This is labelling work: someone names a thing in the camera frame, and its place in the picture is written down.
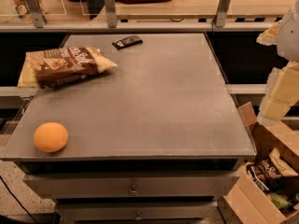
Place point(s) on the grey metal drawer cabinet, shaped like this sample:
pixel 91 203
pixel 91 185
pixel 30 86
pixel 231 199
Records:
pixel 164 108

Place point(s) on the orange fruit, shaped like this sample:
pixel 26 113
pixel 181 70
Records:
pixel 50 137

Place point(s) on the cardboard box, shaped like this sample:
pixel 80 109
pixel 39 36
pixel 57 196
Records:
pixel 250 204

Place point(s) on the brown chip bag in box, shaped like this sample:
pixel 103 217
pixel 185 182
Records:
pixel 274 168

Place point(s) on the upper drawer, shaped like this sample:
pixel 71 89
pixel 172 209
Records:
pixel 135 184

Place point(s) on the green snack bag in box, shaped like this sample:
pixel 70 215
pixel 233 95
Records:
pixel 280 201

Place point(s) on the black snack bar wrapper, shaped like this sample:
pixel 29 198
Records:
pixel 127 42

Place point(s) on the metal bracket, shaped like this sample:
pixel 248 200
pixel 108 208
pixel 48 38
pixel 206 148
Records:
pixel 38 18
pixel 221 14
pixel 111 13

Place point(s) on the dark striped snack bag in box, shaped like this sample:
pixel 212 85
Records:
pixel 257 176

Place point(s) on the middle metal bracket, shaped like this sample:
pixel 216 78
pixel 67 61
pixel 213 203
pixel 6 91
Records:
pixel 111 13

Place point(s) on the left metal bracket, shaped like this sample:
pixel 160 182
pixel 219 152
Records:
pixel 38 18

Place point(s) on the right metal bracket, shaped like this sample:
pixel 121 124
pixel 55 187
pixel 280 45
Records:
pixel 221 14

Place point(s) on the drawer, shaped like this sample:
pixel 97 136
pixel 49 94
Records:
pixel 135 211
pixel 135 184

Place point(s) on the lower drawer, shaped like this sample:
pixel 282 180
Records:
pixel 135 211

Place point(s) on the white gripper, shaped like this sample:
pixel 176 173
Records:
pixel 290 36

